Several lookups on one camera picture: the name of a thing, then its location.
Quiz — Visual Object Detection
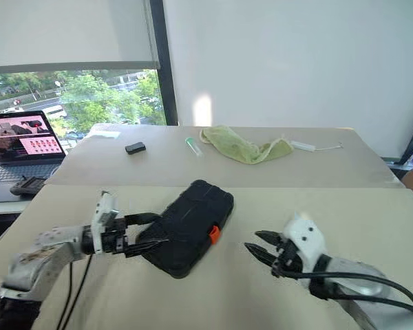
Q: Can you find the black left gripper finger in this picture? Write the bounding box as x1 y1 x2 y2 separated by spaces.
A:
123 212 166 228
123 239 171 259

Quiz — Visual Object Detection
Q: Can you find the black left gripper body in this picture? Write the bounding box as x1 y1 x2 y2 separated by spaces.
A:
101 218 132 257

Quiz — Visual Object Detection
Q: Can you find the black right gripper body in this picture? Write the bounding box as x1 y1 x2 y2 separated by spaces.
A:
271 237 304 278

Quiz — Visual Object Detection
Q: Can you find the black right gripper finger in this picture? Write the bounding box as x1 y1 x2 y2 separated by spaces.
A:
244 242 279 267
254 230 285 246

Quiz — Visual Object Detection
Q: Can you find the black plastic tool case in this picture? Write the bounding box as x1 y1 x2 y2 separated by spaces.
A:
134 179 235 279

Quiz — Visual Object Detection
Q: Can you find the small black box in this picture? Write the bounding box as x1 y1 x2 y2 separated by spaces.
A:
125 140 147 155

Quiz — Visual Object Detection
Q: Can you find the clear tube with green cap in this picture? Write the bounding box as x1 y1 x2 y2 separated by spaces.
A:
184 137 204 158

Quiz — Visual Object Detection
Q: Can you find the white paper sheet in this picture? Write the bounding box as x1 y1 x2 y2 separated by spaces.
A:
87 131 121 140

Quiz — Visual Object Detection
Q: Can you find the green cloth rag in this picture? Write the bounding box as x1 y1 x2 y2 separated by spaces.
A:
199 125 295 165

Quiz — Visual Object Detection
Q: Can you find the black handheld controller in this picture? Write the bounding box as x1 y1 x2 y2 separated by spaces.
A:
9 176 47 197

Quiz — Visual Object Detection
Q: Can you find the white side desk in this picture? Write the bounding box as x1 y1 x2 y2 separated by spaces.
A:
0 199 32 216

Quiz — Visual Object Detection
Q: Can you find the open grey laptop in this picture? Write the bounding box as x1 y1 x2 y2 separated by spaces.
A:
0 110 67 204

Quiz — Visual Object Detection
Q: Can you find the white roller blind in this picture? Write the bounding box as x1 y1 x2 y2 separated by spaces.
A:
0 0 161 75

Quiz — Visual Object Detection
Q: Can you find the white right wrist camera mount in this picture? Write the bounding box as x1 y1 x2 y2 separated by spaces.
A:
282 212 328 272

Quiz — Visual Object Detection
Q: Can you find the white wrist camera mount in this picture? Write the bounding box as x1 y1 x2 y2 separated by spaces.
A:
90 190 120 255
282 212 328 272

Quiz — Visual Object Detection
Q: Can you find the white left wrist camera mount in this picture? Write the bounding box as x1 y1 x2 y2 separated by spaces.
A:
90 190 120 255

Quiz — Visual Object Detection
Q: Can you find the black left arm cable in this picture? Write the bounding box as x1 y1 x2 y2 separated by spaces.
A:
56 254 94 330

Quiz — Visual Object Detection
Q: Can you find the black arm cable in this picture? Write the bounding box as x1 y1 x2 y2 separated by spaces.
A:
56 254 94 330
278 269 413 319

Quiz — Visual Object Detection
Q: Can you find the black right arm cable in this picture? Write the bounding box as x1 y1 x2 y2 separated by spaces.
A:
278 269 413 319

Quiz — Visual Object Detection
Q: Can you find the white adapter with thin cable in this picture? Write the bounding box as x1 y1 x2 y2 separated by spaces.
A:
290 140 345 152

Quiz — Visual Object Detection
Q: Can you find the dark window frame post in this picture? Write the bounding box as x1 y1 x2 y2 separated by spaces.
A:
149 0 180 127

